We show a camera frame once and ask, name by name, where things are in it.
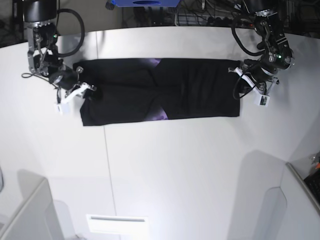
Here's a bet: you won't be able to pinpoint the black T-shirt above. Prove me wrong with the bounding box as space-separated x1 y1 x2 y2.
73 58 241 127

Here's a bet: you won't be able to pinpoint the grey partition panel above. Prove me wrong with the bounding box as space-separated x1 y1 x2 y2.
0 177 64 240
254 163 320 240

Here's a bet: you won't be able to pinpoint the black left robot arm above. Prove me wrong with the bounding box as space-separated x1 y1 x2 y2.
231 0 295 95

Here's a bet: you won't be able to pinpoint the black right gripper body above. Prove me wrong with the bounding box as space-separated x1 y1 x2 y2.
48 69 82 91

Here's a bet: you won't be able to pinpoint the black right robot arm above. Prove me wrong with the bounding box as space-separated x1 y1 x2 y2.
22 0 102 103

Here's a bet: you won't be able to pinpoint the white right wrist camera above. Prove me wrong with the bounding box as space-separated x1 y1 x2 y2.
54 103 70 115

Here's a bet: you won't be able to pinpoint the blue box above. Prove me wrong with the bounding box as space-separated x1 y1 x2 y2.
110 0 180 8

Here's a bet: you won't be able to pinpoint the grey partition panel left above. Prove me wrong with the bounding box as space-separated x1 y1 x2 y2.
0 177 64 240

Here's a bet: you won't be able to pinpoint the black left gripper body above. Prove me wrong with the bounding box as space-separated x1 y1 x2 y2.
243 59 279 83

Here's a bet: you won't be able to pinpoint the grey partition panel right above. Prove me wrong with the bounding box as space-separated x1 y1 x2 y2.
254 163 320 240

